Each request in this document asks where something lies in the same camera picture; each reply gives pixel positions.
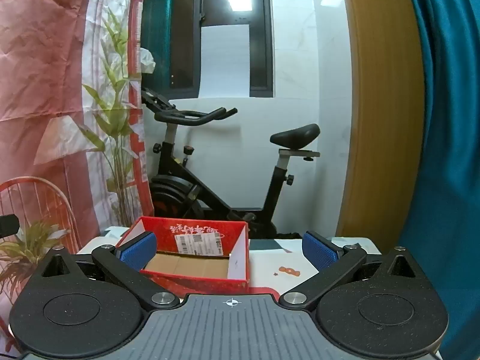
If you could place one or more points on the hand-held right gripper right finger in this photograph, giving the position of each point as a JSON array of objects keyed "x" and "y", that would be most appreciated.
[{"x": 320, "y": 253}]

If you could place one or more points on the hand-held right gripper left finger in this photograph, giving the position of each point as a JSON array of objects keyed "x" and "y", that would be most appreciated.
[{"x": 137, "y": 253}]

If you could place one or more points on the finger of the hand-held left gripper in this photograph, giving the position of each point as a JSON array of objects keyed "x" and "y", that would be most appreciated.
[{"x": 9, "y": 225}]

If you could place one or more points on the red strawberry print cardboard box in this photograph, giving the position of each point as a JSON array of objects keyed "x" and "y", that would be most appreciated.
[{"x": 165, "y": 228}]

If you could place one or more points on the white printed tablecloth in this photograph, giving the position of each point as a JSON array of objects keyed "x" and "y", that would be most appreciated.
[{"x": 270, "y": 258}]

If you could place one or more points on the black exercise bike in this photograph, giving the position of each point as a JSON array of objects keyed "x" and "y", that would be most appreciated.
[{"x": 176, "y": 183}]

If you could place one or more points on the teal curtain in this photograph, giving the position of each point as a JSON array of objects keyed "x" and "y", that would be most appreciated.
[{"x": 450, "y": 157}]

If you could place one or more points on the white paper sheet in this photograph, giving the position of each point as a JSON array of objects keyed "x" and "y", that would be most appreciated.
[{"x": 225, "y": 60}]

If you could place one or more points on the dark framed window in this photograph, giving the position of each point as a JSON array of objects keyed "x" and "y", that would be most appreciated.
[{"x": 258, "y": 45}]

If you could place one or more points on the wooden door frame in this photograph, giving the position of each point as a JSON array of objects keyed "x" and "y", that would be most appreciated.
[{"x": 382, "y": 120}]

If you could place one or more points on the red plant print wall cloth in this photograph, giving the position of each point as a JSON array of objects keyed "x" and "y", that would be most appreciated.
[{"x": 45, "y": 82}]

